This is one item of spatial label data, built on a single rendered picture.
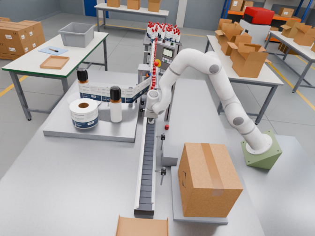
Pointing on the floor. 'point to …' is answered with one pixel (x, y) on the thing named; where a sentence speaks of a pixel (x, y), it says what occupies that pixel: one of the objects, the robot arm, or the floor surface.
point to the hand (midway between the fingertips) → (150, 119)
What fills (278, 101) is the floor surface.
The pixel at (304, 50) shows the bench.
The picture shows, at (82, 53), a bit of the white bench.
